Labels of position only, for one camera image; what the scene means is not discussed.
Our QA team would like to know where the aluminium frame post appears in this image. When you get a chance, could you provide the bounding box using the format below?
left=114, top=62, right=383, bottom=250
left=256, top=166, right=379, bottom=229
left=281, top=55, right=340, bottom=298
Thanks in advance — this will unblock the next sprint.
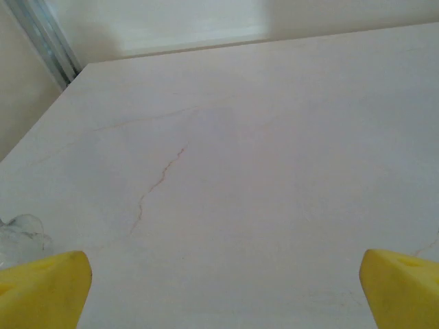
left=6, top=0, right=82, bottom=93

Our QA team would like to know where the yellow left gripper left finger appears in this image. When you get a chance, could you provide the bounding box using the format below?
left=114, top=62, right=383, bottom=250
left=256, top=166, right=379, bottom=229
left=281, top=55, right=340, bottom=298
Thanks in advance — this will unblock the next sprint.
left=0, top=250, right=93, bottom=329

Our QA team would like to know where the clear glass object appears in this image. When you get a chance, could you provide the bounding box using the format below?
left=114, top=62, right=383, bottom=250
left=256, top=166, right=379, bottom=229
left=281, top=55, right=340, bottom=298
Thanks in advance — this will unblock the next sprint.
left=0, top=214, right=54, bottom=271

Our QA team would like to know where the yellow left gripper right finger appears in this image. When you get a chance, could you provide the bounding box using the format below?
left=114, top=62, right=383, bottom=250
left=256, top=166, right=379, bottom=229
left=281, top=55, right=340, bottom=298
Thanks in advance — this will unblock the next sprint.
left=358, top=248, right=439, bottom=329

